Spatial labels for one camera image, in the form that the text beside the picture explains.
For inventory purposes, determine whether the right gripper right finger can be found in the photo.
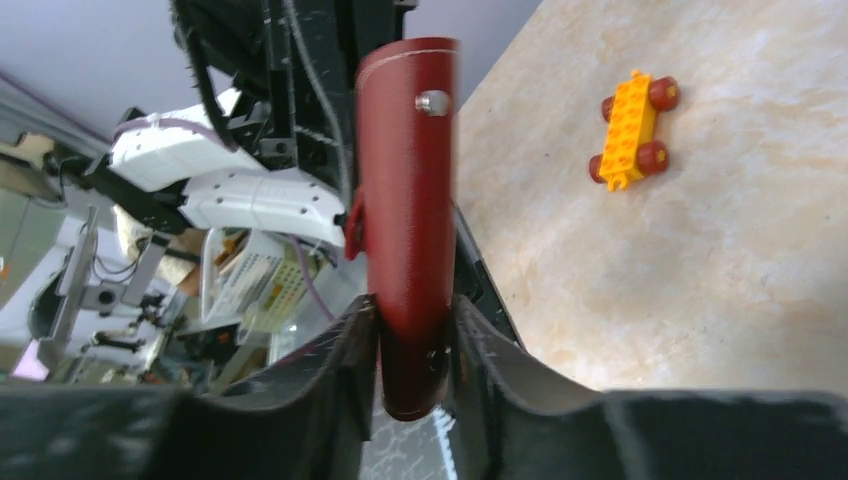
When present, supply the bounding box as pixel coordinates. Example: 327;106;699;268
451;297;847;479

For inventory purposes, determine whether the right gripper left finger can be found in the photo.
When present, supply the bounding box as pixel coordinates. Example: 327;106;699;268
1;295;377;479

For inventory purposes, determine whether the yellow toy block car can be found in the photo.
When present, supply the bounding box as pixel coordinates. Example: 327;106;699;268
588;70;680;192

